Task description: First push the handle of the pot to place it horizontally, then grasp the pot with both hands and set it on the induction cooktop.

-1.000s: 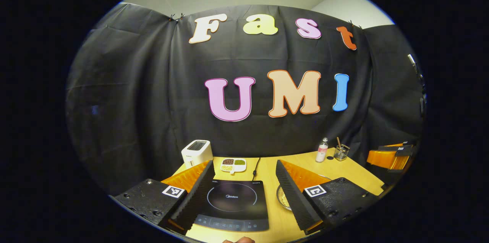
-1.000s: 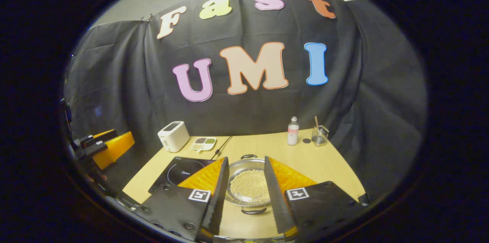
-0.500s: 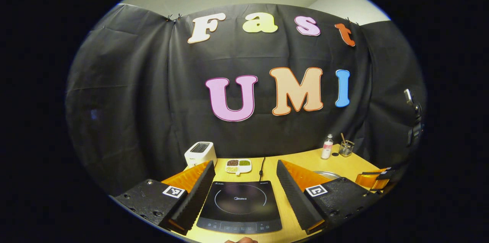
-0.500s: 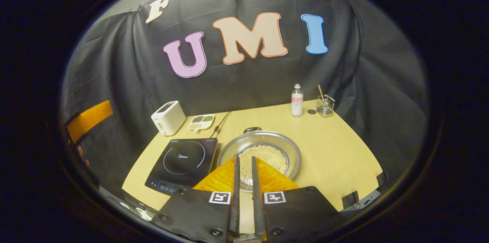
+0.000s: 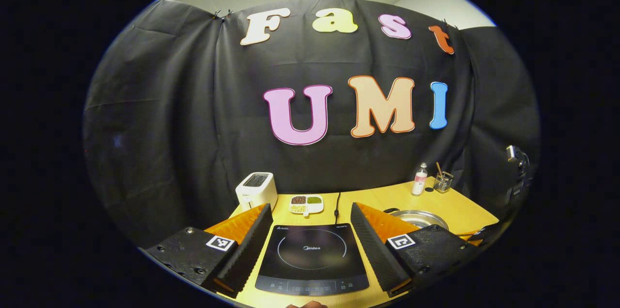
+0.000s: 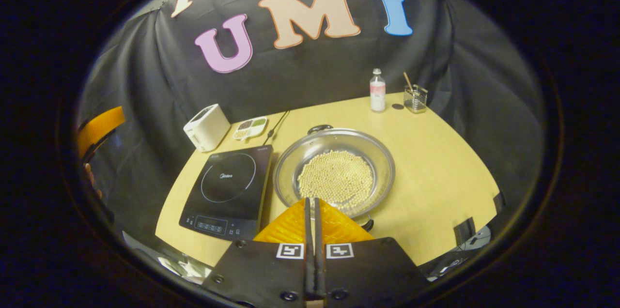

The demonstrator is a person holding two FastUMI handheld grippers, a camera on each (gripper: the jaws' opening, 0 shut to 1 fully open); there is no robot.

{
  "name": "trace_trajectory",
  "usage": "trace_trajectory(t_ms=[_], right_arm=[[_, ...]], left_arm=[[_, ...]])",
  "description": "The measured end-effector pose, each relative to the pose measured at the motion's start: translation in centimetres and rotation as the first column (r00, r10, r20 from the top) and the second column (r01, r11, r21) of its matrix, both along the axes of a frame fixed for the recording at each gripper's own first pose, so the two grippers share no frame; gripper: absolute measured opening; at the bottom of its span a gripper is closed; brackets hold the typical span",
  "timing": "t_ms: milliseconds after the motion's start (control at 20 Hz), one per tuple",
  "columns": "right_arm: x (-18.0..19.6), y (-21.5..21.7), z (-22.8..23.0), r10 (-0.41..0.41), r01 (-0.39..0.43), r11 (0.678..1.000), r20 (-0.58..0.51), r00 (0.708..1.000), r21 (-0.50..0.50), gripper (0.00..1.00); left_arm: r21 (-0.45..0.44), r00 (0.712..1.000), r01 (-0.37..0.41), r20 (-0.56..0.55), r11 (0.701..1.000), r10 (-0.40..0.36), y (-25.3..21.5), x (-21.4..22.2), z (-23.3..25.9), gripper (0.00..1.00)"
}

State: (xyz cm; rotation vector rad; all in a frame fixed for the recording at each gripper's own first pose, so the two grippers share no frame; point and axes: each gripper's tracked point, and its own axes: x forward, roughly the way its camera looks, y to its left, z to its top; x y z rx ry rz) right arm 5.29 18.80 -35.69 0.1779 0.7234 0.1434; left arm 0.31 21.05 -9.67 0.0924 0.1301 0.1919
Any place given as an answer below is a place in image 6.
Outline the white divided bean tray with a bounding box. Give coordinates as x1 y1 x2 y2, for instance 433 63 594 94
232 116 268 142

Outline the black induction cooktop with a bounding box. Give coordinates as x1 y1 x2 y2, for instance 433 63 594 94
179 145 274 242

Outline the black power cable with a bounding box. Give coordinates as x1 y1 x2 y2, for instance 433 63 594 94
263 110 290 146

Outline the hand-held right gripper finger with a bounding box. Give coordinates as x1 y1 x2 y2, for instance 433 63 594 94
314 197 429 306
201 197 316 308

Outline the white toaster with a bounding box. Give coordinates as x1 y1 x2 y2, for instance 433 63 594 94
183 104 231 153

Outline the clear glass cup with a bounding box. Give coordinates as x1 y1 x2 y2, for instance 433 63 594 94
403 84 429 114

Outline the clear bottle with pink label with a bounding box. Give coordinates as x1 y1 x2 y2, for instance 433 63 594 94
370 68 387 112

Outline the steel pot with beans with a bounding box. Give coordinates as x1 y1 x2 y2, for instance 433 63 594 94
273 124 396 231

